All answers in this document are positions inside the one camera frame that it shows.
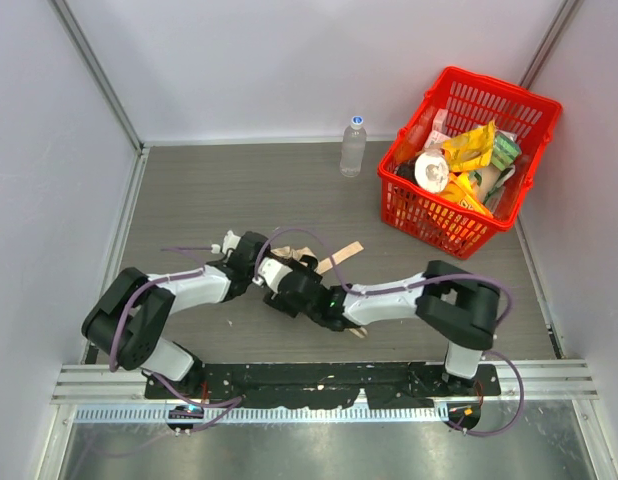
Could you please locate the beige folding umbrella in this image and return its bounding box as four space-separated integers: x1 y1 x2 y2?
270 246 368 339

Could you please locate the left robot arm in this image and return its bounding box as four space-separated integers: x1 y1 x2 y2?
81 231 267 397

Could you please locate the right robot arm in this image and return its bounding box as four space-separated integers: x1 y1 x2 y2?
255 258 503 382

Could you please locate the clear water bottle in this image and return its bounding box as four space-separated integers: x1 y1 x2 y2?
339 115 367 177

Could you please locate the orange snack bag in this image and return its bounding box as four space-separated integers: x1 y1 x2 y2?
439 172 493 218

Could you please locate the red plastic basket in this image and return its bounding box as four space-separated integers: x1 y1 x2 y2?
377 65 563 260

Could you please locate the white box in basket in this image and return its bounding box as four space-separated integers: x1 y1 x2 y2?
423 109 450 149

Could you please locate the beige cup in basket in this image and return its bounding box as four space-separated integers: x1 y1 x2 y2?
468 165 515 203

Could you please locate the yellow snack bag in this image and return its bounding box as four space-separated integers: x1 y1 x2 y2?
441 121 497 172

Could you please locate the green carton box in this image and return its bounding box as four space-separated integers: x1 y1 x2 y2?
491 130 522 171

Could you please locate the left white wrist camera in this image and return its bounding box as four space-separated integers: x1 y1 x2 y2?
211 230 241 255

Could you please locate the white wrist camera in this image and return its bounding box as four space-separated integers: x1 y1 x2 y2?
211 230 241 255
252 258 292 293

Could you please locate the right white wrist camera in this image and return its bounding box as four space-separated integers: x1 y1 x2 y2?
252 258 292 293

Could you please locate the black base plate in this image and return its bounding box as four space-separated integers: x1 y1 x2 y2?
171 362 501 410

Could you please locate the white slotted cable duct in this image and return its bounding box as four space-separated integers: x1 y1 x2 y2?
74 404 448 425

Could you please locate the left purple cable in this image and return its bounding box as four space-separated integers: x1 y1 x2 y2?
108 244 243 434

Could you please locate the purple cable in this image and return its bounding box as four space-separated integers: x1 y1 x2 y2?
253 227 525 437
108 244 243 434

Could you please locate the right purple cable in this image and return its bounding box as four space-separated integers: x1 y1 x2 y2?
253 227 525 437

